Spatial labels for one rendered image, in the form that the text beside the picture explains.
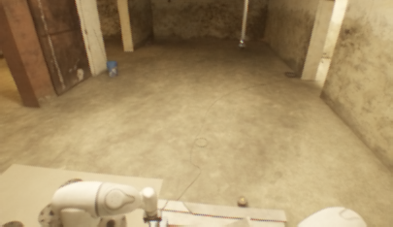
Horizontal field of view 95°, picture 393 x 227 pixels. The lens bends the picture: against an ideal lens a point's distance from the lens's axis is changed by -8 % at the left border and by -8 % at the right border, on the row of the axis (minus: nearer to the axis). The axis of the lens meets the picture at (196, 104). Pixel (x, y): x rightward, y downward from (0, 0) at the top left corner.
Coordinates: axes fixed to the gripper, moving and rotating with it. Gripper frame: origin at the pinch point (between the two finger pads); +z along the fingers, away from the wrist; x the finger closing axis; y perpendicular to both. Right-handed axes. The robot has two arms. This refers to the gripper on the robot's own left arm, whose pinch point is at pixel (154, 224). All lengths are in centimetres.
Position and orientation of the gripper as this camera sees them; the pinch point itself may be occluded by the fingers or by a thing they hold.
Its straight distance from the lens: 167.5
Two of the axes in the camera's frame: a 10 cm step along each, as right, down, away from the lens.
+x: 10.0, -0.3, 0.6
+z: -0.1, 8.8, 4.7
